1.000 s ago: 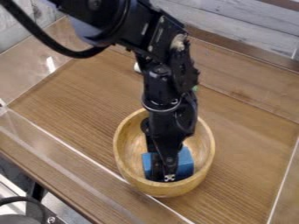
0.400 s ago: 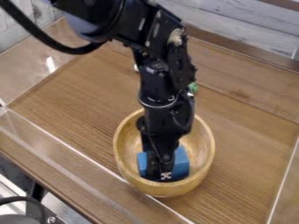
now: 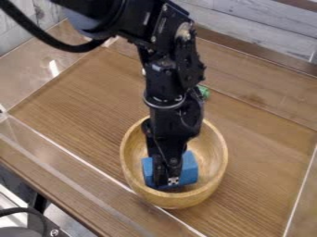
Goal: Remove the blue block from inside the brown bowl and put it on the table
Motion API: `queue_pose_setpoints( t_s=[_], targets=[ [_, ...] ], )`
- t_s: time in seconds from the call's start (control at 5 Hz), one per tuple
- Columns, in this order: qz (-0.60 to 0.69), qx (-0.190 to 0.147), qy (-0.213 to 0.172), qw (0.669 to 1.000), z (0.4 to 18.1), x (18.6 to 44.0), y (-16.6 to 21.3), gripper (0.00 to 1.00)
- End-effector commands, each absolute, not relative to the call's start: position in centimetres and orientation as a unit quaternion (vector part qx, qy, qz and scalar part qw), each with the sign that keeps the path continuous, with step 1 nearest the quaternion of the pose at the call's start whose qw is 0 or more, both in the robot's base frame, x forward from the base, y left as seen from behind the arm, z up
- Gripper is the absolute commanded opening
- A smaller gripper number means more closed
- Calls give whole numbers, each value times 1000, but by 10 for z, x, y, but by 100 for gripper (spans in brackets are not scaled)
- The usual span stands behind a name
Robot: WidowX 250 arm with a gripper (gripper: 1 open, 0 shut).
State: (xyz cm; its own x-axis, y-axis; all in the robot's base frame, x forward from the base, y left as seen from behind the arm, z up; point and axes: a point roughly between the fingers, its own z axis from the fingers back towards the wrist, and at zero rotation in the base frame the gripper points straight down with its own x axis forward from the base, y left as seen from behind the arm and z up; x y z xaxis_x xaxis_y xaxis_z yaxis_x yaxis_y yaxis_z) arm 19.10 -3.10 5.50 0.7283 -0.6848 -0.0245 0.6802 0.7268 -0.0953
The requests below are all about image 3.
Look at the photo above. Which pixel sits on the brown wooden bowl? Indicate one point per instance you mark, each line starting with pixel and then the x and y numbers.
pixel 210 151

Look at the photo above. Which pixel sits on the black metal table leg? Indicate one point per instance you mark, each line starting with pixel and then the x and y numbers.
pixel 38 203

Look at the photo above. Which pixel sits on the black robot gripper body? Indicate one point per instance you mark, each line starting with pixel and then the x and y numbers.
pixel 172 97

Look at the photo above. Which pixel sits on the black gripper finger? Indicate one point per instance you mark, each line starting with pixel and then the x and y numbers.
pixel 151 163
pixel 171 161

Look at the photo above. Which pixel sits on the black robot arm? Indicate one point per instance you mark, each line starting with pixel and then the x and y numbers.
pixel 158 26

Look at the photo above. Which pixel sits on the blue rectangular block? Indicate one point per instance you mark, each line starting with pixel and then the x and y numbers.
pixel 187 177

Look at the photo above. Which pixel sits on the green and white marker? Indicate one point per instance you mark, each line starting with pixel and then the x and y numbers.
pixel 203 91

